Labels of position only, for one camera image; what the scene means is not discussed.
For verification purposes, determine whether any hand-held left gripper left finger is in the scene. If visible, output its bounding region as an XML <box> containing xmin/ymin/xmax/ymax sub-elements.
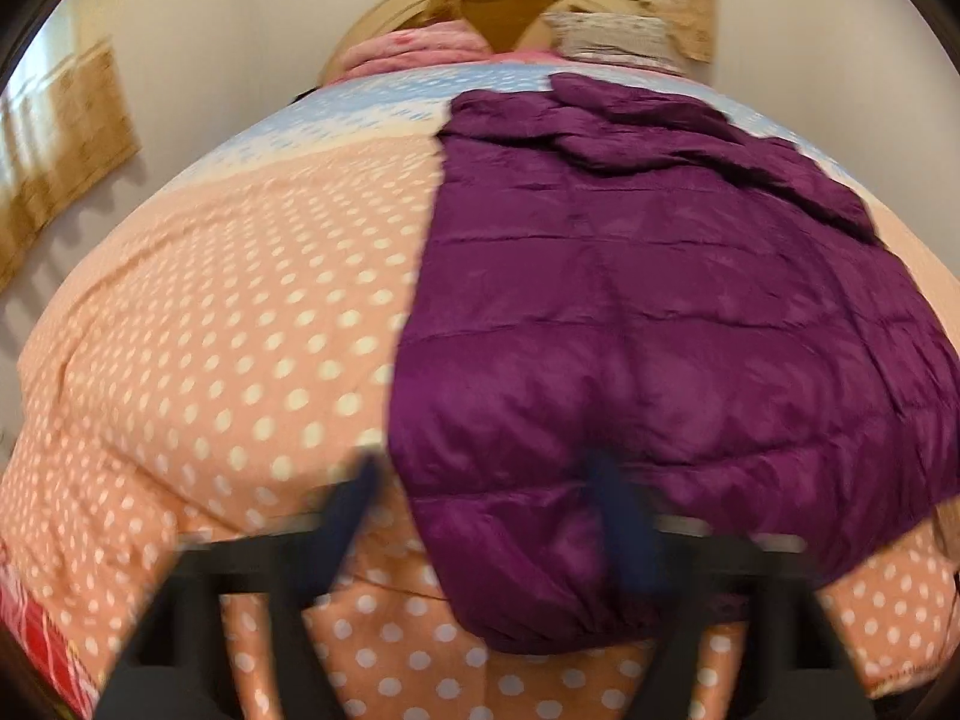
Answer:
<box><xmin>97</xmin><ymin>450</ymin><xmax>383</xmax><ymax>720</ymax></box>

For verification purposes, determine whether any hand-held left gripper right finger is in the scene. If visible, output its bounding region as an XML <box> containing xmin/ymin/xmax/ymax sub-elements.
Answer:
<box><xmin>583</xmin><ymin>450</ymin><xmax>877</xmax><ymax>720</ymax></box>

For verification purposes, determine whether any purple hooded puffer jacket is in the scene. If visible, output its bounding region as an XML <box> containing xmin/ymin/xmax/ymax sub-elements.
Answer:
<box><xmin>390</xmin><ymin>73</ymin><xmax>960</xmax><ymax>655</ymax></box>

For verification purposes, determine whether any polka dot duvet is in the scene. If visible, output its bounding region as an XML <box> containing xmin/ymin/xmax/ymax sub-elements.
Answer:
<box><xmin>0</xmin><ymin>56</ymin><xmax>960</xmax><ymax>720</ymax></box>

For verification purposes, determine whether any red plaid bed sheet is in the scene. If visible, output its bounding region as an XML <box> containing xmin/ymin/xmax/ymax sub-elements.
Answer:
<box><xmin>0</xmin><ymin>540</ymin><xmax>106</xmax><ymax>720</ymax></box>

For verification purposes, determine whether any large yellow patterned curtain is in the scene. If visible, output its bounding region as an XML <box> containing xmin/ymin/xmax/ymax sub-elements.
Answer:
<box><xmin>0</xmin><ymin>0</ymin><xmax>143</xmax><ymax>295</ymax></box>

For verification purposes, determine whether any folded pink floral blanket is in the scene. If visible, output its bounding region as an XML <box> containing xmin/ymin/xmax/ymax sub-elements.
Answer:
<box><xmin>334</xmin><ymin>24</ymin><xmax>497</xmax><ymax>81</ymax></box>

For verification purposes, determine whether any patterned ruffled pillow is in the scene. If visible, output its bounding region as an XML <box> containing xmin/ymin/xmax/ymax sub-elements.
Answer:
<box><xmin>544</xmin><ymin>11</ymin><xmax>687</xmax><ymax>74</ymax></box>

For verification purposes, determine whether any wooden arched headboard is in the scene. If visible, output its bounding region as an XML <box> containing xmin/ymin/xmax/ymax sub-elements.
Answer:
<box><xmin>319</xmin><ymin>0</ymin><xmax>653</xmax><ymax>83</ymax></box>

